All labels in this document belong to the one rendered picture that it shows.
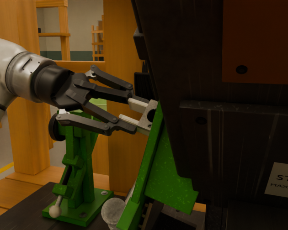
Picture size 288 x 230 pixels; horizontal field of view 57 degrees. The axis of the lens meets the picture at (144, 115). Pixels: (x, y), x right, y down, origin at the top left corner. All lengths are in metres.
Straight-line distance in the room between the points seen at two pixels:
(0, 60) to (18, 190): 0.51
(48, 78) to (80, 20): 11.28
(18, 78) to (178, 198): 0.35
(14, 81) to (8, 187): 0.52
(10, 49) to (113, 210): 0.35
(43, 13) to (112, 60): 11.95
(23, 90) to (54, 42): 11.85
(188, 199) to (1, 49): 0.43
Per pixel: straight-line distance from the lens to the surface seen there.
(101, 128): 0.45
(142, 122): 0.43
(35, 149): 1.02
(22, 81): 0.53
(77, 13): 11.85
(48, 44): 12.54
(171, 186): 0.37
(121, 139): 0.79
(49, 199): 0.84
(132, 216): 0.38
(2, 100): 0.58
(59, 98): 0.50
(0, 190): 0.99
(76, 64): 0.93
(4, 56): 0.56
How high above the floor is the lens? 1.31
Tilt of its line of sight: 14 degrees down
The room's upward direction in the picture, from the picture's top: straight up
